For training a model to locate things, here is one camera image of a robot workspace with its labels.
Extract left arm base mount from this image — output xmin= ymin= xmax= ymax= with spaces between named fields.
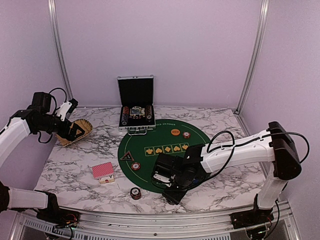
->
xmin=36 ymin=209 xmax=80 ymax=228

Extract round green poker mat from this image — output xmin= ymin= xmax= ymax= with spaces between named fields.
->
xmin=117 ymin=119 xmax=210 ymax=194

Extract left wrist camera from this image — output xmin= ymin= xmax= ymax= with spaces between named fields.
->
xmin=55 ymin=98 xmax=79 ymax=122

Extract blue card deck in case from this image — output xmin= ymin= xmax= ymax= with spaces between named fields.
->
xmin=129 ymin=106 xmax=146 ymax=119

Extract black triangular all-in button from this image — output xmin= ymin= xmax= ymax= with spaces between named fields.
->
xmin=120 ymin=150 xmax=134 ymax=161

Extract dark 100 chip stack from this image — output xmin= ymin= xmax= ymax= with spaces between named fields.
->
xmin=130 ymin=187 xmax=142 ymax=200

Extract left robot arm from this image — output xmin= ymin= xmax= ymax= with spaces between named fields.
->
xmin=0 ymin=92 xmax=85 ymax=223

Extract red 5 chips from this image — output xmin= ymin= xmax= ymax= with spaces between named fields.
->
xmin=131 ymin=162 xmax=141 ymax=171
xmin=182 ymin=131 xmax=191 ymax=139

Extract left aluminium frame post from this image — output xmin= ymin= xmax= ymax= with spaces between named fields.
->
xmin=47 ymin=0 xmax=74 ymax=100

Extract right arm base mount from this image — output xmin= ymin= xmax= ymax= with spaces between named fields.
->
xmin=230 ymin=210 xmax=274 ymax=229

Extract brown purple chip row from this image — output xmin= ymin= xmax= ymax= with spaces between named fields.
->
xmin=121 ymin=106 xmax=130 ymax=126

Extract red 5 chips top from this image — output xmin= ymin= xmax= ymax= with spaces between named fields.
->
xmin=182 ymin=131 xmax=191 ymax=139

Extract red-backed card deck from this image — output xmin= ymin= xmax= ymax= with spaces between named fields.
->
xmin=91 ymin=162 xmax=115 ymax=184

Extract orange round dealer button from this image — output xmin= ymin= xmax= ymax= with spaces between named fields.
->
xmin=170 ymin=128 xmax=181 ymax=136

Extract woven bamboo tray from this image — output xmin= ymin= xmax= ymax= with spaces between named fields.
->
xmin=55 ymin=118 xmax=93 ymax=147

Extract dark brown chip row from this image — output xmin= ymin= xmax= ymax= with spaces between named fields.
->
xmin=145 ymin=105 xmax=154 ymax=123

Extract right aluminium frame post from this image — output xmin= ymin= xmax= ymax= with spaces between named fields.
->
xmin=234 ymin=0 xmax=270 ymax=115

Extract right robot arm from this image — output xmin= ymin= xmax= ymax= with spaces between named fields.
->
xmin=151 ymin=121 xmax=302 ymax=224

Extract aluminium poker chip case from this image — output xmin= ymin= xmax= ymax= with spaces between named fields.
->
xmin=117 ymin=75 xmax=156 ymax=136

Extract aluminium frame post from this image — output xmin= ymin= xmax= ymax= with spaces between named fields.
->
xmin=234 ymin=0 xmax=270 ymax=115
xmin=47 ymin=0 xmax=74 ymax=100

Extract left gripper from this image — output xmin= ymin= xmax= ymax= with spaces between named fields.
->
xmin=35 ymin=114 xmax=84 ymax=141

